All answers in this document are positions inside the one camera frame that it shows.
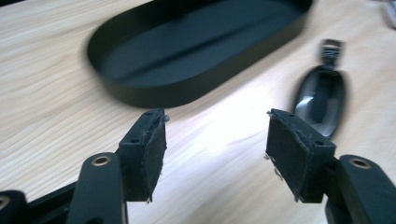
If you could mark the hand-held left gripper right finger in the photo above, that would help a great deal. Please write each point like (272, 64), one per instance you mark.
(299, 155)

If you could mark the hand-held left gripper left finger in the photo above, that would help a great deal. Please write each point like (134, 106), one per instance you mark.
(146, 155)

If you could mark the black spoon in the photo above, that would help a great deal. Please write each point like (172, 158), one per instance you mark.
(322, 102)

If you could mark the black rack with oval tray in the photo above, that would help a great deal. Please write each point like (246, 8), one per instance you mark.
(193, 62)

